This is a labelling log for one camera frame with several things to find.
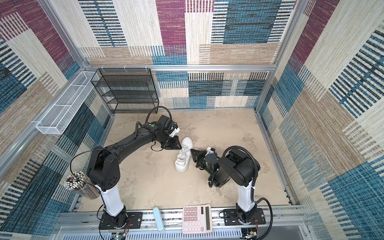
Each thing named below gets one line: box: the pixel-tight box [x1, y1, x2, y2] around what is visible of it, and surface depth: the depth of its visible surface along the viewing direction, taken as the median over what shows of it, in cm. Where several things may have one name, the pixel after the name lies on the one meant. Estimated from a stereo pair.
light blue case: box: [152, 207, 165, 233], surface depth 73 cm
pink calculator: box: [182, 204, 213, 235], surface depth 73 cm
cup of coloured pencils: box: [63, 171, 100, 200], surface depth 70 cm
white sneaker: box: [175, 137, 194, 173], surface depth 91 cm
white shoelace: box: [175, 147, 188, 166], surface depth 91 cm
